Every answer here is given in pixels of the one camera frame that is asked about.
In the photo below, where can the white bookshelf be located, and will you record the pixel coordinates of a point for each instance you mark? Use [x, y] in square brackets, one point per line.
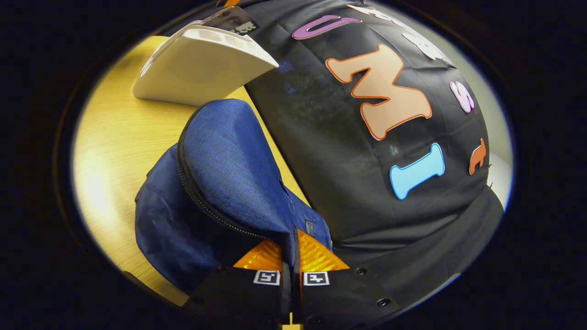
[202, 68]

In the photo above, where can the black backdrop cloth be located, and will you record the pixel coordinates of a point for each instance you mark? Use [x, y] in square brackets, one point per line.
[330, 137]

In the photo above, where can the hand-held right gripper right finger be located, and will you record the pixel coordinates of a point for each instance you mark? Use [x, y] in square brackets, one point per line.
[339, 298]

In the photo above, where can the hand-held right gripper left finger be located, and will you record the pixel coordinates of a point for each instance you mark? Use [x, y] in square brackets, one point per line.
[238, 298]

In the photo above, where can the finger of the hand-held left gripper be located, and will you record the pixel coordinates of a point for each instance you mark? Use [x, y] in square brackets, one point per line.
[228, 2]

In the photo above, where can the blue schoolbag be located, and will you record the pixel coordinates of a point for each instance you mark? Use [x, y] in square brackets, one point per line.
[229, 160]

